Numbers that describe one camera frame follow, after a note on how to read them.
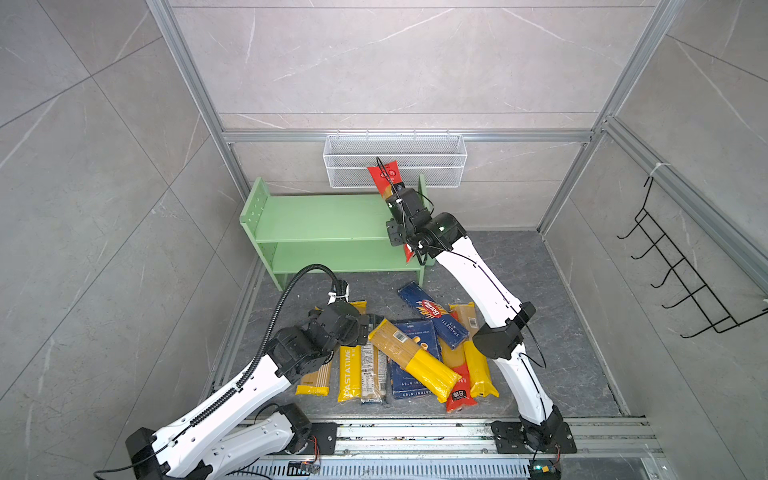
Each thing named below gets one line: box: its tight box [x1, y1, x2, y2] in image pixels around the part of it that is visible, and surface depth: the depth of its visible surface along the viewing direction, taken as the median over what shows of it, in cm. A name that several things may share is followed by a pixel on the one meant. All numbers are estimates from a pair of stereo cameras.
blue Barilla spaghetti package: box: [397, 281, 470, 350], surface depth 92 cm
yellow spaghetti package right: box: [463, 340, 500, 398], surface depth 81 cm
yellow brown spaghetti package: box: [368, 318, 462, 403], surface depth 79 cm
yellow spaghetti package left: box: [296, 362, 332, 396], surface depth 81 cm
